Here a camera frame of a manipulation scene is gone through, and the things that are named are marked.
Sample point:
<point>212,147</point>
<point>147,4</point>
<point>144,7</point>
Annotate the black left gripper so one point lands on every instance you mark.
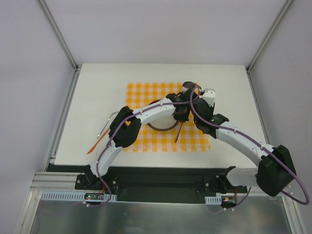
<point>182,116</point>

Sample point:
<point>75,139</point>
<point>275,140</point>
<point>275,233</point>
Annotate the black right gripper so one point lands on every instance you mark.
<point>208,112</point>

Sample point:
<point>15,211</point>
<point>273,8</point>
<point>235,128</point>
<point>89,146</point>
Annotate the copper spoon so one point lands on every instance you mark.
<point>178,133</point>

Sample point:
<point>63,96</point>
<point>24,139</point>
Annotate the red rimmed cream plate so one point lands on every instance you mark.
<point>164,123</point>

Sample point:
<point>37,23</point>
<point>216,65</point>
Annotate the yellow white checkered cloth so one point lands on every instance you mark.
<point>190,139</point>

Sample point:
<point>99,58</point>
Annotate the metal cup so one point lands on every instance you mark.
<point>188,85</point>

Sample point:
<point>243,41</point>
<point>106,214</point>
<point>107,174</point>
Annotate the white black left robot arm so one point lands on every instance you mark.
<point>125,127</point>

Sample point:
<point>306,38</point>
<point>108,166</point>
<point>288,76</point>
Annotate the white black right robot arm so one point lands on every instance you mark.
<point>274,168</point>

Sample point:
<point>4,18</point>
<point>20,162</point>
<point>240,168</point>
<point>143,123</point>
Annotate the orange chopsticks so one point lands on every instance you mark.
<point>98,141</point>

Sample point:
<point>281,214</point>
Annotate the silver fork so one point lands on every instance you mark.
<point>108,120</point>

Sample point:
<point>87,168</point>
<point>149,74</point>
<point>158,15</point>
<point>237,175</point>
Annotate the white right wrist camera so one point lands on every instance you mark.
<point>209,97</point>

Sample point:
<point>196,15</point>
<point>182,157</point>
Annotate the aluminium right side rail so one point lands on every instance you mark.
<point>264,130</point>

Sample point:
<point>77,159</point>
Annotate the aluminium rail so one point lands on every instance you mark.
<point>53,180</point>
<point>62,118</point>
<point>264,130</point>

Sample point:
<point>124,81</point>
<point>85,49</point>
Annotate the right white cable duct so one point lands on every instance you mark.
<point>213,200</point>

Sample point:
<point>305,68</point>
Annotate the white cable duct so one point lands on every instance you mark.
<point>213,200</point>
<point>77,196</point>

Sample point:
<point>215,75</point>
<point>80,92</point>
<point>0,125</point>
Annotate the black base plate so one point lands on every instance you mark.
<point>165,195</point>

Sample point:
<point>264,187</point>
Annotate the aluminium frame post right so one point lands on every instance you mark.
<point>270,33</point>

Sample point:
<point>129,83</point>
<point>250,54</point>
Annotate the aluminium frame post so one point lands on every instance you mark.
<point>270,33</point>
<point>57,33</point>

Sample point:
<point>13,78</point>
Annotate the aluminium left side rail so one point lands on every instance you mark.
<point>62,118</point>

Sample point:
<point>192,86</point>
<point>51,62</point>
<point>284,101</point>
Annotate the aluminium frame post left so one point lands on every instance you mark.
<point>57,33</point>

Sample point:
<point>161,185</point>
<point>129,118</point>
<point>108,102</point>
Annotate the aluminium front rail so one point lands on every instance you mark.
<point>53,180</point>

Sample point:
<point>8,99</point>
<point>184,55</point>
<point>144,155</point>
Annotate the left white cable duct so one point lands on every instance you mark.
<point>77,196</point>

